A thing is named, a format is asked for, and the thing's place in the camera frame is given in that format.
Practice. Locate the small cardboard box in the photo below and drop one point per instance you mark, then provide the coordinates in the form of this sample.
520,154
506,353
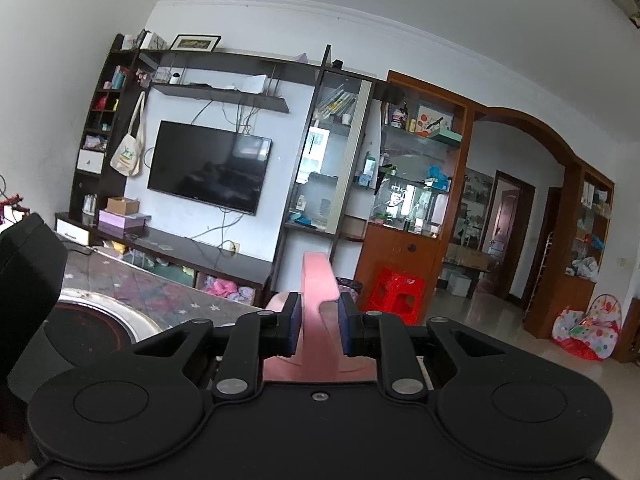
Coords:
122,205

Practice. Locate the brown wooden door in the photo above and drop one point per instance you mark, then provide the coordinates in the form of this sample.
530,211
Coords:
505,240

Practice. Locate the red toy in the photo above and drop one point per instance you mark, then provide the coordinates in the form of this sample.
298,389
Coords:
11,207

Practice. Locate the large cardboard box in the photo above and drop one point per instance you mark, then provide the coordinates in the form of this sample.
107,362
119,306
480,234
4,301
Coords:
467,258

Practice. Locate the dark wooden wall unit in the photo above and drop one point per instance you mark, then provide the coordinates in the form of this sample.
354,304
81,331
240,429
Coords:
220,94

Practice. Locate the white plastic bag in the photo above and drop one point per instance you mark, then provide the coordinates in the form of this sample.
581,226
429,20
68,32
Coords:
585,267

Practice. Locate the pink clothes pile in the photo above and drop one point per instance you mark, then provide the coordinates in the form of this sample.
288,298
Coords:
220,287

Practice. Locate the black framed picture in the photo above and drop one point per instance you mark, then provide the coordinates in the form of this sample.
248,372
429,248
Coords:
195,43

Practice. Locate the wall socket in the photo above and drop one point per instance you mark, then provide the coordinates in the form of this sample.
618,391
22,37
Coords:
234,248

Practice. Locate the green flat box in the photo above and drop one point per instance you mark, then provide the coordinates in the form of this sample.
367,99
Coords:
445,136

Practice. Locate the metal shoe rack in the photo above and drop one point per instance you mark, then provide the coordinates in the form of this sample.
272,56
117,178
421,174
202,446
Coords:
539,275

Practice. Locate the cream tote bag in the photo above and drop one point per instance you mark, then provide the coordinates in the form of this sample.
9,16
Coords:
126,157

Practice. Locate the polka dot toy tent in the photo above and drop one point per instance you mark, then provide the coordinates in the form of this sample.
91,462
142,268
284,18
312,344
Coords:
585,332

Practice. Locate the colourful picture card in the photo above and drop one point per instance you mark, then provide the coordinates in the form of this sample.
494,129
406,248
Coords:
434,119

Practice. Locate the pink plastic scraper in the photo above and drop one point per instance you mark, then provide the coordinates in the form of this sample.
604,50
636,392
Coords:
317,300

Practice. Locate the brown wooden partition cabinet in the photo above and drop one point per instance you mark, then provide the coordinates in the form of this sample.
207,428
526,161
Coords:
555,302

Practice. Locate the round metal container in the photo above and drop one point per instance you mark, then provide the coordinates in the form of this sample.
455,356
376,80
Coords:
127,317

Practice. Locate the brown wooden display cabinet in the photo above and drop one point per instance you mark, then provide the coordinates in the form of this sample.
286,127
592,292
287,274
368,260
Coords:
400,255

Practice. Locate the white storage bin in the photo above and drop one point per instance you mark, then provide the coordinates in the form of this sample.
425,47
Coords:
459,284

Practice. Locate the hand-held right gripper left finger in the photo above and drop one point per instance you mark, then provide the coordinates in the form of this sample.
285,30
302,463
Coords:
294,327

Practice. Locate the clear glass jar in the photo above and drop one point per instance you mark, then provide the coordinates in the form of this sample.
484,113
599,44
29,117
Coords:
90,205

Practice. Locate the star pattern tablecloth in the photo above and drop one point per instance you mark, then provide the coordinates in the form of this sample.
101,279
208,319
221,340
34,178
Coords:
165,290

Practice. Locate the red plastic stool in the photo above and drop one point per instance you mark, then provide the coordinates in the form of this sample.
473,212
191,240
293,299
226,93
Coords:
395,284

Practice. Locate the pink flat box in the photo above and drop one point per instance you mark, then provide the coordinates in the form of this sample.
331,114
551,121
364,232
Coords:
120,221

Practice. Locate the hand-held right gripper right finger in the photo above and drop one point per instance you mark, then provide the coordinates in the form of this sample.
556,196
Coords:
345,329

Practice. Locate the black flat screen television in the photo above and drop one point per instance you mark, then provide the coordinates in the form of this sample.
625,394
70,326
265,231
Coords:
210,165

